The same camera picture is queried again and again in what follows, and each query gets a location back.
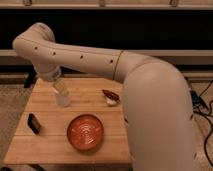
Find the black cable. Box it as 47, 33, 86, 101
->
190, 79, 213, 164

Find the wooden table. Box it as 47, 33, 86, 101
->
4, 78, 130, 164

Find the blue power adapter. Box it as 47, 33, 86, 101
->
190, 90, 201, 107

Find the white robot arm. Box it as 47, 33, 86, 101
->
12, 23, 198, 171

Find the orange ceramic bowl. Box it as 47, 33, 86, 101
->
67, 114, 104, 151

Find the black eraser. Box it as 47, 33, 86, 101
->
27, 113, 41, 134

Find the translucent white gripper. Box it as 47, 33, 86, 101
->
52, 78, 70, 107

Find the red and white ceramic cup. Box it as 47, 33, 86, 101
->
102, 89, 120, 106

